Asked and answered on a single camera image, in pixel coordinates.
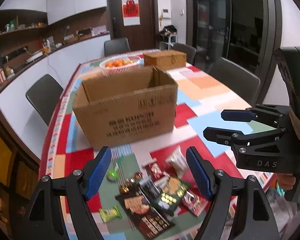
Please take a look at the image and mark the green lollipop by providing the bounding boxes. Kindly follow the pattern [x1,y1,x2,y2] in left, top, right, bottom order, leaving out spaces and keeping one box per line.
[107,156,123,182]

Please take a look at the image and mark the foil candy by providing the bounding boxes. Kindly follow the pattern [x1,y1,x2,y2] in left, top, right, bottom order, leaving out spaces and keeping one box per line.
[119,171,143,194]

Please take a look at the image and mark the dark green gold snack bag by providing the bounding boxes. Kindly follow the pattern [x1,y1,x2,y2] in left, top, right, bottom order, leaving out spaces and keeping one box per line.
[152,177,191,216]

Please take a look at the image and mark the green yellow snack packet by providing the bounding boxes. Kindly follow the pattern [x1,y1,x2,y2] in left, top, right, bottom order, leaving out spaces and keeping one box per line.
[99,205,122,223]

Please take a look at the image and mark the red white snack packet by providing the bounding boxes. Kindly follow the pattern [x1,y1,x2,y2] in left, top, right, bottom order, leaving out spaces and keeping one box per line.
[142,158,170,185]

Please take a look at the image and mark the small black clear packet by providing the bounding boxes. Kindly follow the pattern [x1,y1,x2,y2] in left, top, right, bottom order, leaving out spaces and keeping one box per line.
[139,177,162,199]

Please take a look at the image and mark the right hand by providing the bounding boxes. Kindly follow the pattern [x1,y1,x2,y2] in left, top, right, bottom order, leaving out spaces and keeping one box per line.
[276,173,296,191]

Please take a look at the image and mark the dark chair right near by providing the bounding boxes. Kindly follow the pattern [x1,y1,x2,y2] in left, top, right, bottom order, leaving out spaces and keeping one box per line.
[209,57,261,106]

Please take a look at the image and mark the dark chair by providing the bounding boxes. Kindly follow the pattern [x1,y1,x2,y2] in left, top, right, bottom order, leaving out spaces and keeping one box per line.
[172,43,197,65]
[209,57,261,106]
[26,74,63,125]

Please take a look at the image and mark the brown cardboard box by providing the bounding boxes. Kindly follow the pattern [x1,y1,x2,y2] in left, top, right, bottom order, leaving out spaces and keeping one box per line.
[72,67,178,150]

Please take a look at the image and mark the dark chair right far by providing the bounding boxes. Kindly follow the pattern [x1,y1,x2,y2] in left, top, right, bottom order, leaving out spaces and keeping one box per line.
[172,43,197,65]

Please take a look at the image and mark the dark chair left side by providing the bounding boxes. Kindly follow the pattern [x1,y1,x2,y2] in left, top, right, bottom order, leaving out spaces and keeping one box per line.
[26,74,63,125]

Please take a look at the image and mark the glass sliding door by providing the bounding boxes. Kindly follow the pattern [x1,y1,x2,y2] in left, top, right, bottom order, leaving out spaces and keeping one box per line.
[186,0,282,103]

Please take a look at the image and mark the woven wicker basket box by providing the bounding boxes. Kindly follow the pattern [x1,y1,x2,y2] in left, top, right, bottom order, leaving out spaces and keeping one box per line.
[143,50,187,70]

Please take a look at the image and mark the white counter cabinet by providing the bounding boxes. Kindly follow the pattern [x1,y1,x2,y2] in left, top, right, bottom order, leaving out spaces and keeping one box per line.
[0,32,112,156]

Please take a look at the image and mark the white fruit basket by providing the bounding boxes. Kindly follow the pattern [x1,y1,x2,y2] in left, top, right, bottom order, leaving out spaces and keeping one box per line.
[99,55,141,70]

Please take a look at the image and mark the oranges in basket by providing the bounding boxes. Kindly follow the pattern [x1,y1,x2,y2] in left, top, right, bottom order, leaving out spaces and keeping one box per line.
[105,58,133,68]

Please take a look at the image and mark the dark chair far end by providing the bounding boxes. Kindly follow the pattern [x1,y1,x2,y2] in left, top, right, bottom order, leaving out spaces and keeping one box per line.
[104,37,130,56]

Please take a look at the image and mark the dark wooden door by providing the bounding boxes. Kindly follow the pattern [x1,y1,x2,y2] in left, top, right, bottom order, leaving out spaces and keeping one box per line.
[107,0,159,50]

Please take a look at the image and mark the red fu calendar poster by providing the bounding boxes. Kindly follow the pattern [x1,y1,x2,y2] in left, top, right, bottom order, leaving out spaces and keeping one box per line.
[121,0,140,27]

